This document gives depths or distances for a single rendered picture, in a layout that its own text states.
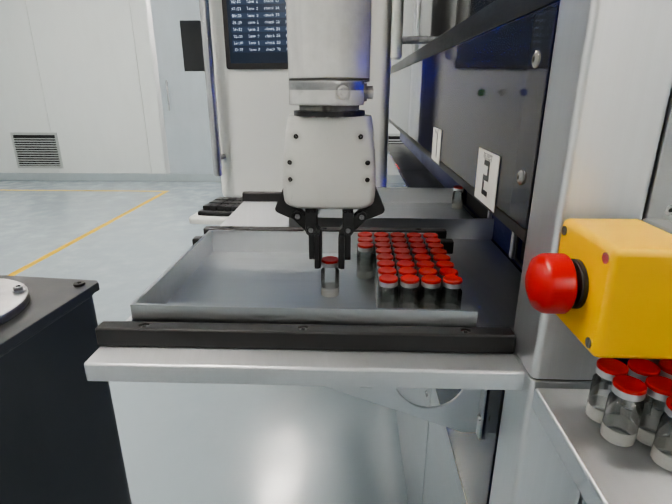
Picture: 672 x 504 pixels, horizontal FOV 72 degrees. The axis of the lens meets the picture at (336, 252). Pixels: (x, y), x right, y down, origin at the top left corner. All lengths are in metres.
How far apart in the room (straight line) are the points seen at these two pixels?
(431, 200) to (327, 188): 0.57
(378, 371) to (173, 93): 5.97
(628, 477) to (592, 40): 0.29
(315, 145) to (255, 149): 0.93
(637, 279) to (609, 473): 0.13
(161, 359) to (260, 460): 1.20
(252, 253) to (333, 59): 0.35
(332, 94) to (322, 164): 0.07
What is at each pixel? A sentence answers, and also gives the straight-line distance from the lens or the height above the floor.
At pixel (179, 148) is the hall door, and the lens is 6.33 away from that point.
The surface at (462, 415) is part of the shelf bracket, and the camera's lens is 0.60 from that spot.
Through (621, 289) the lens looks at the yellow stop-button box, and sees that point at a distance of 0.32.
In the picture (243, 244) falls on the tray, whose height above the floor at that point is 0.89.
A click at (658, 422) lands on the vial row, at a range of 0.39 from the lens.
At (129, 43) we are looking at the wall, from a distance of 6.50.
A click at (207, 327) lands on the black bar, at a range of 0.47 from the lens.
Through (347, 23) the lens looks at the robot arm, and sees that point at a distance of 0.48.
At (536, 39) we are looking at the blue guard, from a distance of 0.47.
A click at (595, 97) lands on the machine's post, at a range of 0.38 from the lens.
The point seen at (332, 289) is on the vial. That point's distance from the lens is 0.55.
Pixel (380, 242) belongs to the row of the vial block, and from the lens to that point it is 0.61.
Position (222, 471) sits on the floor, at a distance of 1.63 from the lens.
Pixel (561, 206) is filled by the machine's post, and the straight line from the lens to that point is 0.39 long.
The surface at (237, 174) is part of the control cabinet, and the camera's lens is 1.44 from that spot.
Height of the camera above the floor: 1.12
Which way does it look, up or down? 19 degrees down
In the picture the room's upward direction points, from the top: straight up
